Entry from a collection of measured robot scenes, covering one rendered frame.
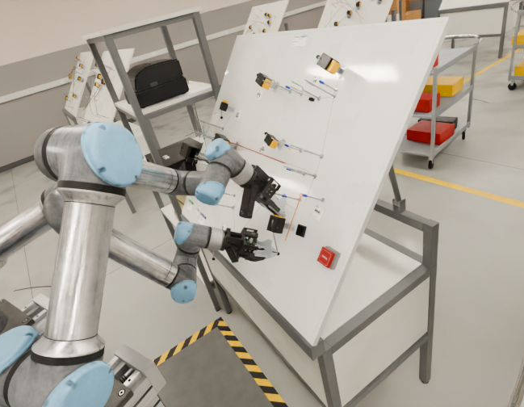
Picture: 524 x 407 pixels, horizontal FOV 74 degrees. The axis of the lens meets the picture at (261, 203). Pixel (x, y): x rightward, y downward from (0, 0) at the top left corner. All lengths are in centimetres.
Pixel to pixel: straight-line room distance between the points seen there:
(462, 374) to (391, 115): 150
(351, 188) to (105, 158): 73
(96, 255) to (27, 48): 772
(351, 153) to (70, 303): 86
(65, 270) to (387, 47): 104
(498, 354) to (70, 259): 210
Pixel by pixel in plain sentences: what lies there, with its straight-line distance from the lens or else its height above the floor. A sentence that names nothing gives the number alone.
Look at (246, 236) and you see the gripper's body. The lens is 118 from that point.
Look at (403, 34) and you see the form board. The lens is 121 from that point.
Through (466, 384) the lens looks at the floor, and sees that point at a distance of 219.
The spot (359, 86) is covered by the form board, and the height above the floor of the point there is 152.
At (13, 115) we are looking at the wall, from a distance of 833.
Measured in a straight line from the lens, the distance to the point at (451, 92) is 407.
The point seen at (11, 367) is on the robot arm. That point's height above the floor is 138.
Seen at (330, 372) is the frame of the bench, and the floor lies 68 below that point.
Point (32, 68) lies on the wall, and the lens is 830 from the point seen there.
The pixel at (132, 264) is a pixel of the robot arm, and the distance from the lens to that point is 105.
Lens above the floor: 184
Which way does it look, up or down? 30 degrees down
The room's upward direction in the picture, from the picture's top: 14 degrees counter-clockwise
